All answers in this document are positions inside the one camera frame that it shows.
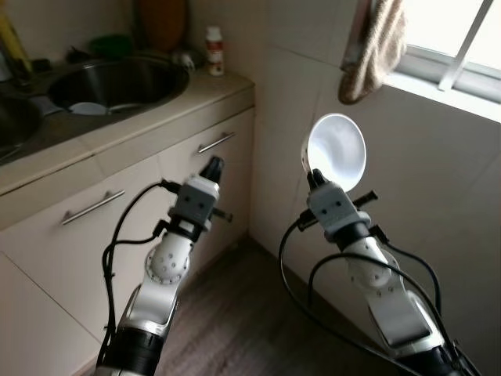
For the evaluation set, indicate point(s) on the stainless steel double sink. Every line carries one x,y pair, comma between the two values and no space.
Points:
117,82

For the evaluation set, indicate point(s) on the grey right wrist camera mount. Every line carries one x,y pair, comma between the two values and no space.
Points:
333,210

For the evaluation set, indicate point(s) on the cream kitchen cabinet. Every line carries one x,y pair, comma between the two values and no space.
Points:
47,274

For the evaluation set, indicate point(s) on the plain white plate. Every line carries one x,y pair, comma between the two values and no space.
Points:
86,108

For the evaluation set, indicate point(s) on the white bottle red label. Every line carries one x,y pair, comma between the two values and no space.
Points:
214,51

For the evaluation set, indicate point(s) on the black sink stopper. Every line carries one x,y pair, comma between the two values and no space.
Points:
78,55

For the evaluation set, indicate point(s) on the white framed window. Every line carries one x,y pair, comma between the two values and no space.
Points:
462,47

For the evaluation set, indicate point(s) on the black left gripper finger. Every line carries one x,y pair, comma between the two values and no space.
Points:
219,168
208,172

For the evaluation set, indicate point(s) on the beige terry towel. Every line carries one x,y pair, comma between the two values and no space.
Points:
372,55

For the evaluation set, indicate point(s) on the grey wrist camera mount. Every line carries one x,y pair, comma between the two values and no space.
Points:
196,200
333,210

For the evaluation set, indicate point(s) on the green plastic bowl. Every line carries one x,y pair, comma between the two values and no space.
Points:
109,45

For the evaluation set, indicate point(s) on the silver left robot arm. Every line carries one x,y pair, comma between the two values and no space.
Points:
168,270

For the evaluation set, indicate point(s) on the yellow detergent bottle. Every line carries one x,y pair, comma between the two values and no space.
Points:
12,47

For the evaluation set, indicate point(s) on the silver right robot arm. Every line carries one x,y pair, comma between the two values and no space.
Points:
391,305

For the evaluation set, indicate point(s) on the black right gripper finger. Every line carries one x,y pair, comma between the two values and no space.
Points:
315,178

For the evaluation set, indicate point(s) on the round wooden cutting board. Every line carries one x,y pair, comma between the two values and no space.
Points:
163,23

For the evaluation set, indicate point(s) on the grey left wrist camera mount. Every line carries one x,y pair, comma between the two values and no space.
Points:
196,200

